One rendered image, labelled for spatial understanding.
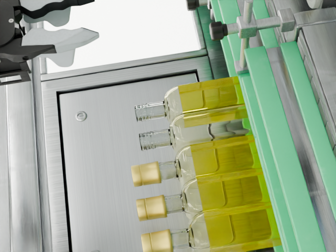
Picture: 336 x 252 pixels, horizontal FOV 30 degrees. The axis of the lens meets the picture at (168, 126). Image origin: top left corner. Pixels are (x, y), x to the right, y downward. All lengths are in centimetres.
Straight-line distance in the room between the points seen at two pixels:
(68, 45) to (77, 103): 47
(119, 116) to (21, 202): 24
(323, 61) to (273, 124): 12
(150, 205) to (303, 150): 25
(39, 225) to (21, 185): 9
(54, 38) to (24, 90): 51
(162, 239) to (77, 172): 28
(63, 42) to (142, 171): 30
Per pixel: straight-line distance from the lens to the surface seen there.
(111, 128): 119
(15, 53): 77
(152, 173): 98
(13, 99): 127
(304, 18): 97
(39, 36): 78
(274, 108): 90
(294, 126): 89
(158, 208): 96
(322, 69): 92
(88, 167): 116
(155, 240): 94
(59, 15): 84
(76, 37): 77
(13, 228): 114
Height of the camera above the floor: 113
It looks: 2 degrees down
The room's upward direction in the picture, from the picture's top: 99 degrees counter-clockwise
